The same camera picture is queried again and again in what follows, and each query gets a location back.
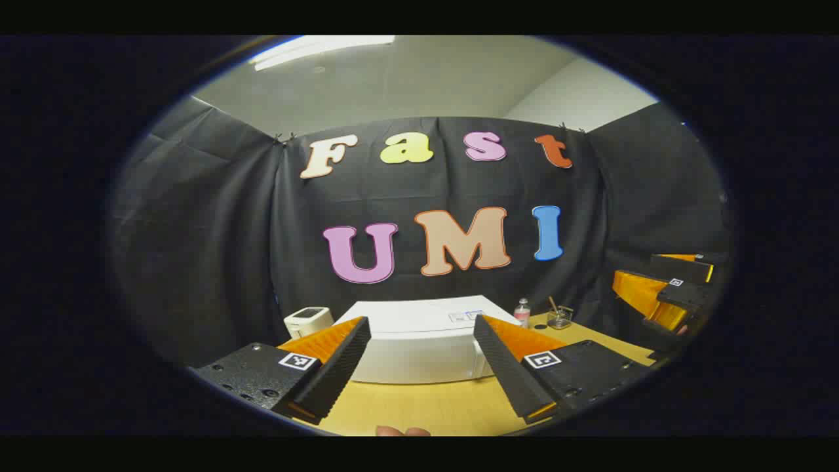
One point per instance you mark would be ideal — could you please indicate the white toaster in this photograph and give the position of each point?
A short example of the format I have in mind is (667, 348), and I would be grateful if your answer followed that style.
(308, 321)

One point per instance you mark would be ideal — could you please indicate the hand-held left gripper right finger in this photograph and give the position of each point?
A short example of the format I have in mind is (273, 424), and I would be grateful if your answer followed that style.
(508, 373)

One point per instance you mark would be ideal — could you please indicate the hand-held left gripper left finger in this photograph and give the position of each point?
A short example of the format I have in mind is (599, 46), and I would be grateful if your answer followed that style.
(328, 377)

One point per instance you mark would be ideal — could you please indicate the white microwave oven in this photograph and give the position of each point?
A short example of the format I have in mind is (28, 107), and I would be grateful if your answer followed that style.
(419, 341)

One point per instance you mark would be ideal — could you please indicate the small pink label bottle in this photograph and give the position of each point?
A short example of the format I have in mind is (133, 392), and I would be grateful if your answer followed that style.
(522, 314)

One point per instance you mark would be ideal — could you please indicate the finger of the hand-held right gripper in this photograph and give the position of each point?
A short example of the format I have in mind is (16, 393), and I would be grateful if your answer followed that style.
(685, 269)
(685, 295)

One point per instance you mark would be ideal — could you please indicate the glass jar with stick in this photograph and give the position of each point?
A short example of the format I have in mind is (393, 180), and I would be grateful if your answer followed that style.
(559, 319)

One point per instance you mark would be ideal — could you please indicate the black backdrop cloth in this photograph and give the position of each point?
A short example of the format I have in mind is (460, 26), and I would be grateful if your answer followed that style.
(216, 249)

